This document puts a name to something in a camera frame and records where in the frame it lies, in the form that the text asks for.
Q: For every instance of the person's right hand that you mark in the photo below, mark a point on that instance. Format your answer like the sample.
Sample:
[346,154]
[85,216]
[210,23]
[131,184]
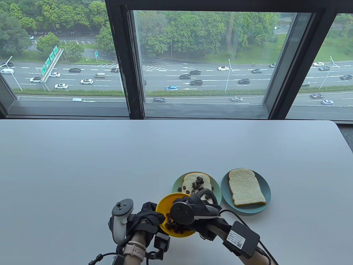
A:
[204,226]

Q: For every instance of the person's left hand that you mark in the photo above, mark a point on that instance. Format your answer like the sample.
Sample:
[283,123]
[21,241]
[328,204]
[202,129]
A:
[146,214]

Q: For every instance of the yellow bowl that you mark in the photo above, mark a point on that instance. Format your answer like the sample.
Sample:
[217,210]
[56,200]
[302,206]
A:
[165,203]

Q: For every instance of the white toast slice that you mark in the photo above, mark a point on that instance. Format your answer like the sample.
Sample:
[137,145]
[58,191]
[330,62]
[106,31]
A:
[189,180]
[245,187]

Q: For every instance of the person's right forearm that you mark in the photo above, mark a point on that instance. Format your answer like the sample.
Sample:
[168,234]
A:
[256,259]

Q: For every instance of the person's left forearm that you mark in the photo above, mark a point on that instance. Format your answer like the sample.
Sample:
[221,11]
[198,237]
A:
[136,236]

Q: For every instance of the pink band wristwatch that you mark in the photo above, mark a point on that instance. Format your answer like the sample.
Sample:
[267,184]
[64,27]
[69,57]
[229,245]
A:
[134,249]

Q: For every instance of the light green plate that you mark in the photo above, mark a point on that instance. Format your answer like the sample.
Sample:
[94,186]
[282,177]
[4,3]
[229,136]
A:
[176,185]

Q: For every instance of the black wrist box white label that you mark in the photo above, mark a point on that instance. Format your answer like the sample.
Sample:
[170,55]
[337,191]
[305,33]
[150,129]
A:
[118,259]
[245,238]

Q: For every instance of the blue plate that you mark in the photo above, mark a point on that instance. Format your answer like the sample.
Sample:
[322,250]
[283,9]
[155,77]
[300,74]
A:
[266,187]

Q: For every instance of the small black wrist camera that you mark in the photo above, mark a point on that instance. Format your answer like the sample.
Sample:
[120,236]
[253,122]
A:
[162,244]

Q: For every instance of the black window frame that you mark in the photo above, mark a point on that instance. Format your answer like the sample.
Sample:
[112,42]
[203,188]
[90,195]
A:
[124,55]

